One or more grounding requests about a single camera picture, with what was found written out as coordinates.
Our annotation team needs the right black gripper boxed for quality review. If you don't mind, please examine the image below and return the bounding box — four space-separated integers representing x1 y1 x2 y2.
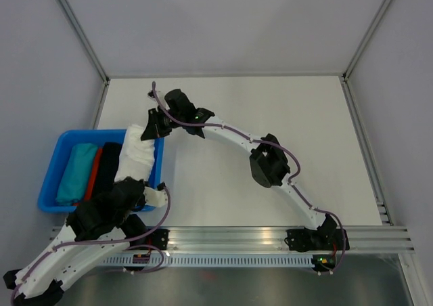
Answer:
141 106 183 140

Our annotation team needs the white printed t shirt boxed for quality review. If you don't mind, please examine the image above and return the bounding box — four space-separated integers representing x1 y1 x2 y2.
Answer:
114 125 155 183

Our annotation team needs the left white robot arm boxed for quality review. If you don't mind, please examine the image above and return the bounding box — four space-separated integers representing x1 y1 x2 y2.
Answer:
3 177 148 305

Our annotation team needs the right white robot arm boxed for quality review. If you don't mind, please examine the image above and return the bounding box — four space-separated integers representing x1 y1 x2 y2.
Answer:
141 89 349 253

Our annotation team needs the black rolled t shirt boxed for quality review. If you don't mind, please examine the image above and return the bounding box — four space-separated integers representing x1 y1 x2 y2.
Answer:
90 142 122 198

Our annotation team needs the red rolled t shirt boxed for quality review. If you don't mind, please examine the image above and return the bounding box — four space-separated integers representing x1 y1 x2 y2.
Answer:
74 148 102 206

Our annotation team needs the teal rolled t shirt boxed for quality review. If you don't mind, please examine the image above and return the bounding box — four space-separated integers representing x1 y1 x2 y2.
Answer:
55 143 98 206

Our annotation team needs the blue plastic bin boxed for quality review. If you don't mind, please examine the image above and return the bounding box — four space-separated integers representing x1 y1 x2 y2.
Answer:
38 129 164 213

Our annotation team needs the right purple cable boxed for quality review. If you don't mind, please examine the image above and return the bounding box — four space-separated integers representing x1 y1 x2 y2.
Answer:
151 81 349 276

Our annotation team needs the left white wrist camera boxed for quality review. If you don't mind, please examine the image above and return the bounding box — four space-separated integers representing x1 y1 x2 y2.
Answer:
144 187 168 208

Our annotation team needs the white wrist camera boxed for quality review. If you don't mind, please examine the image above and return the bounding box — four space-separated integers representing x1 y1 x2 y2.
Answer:
147 91 158 101
144 187 168 208

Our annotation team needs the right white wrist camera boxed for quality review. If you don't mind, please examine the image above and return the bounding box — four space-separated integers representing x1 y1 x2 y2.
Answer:
147 91 158 101

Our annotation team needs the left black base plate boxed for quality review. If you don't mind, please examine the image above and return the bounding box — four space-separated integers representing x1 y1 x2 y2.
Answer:
131 229 170 250

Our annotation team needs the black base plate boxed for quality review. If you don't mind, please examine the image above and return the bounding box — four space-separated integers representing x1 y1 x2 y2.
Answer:
131 229 170 250
284 228 350 253

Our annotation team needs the white slotted cable duct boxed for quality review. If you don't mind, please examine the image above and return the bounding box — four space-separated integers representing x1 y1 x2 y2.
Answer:
100 253 313 268

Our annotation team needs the left aluminium frame post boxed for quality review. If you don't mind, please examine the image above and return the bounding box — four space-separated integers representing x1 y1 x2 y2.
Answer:
56 0 110 85

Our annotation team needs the aluminium frame post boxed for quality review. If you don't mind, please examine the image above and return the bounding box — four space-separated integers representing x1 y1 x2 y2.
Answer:
341 0 394 82
56 0 110 85

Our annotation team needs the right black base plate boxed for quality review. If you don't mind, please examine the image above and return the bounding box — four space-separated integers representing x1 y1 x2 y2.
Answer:
284 228 350 253

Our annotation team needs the aluminium mounting rail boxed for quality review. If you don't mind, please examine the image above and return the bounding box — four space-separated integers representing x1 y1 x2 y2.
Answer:
47 225 415 253

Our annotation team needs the right aluminium frame post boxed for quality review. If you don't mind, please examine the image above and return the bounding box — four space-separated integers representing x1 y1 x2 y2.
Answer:
341 0 394 82

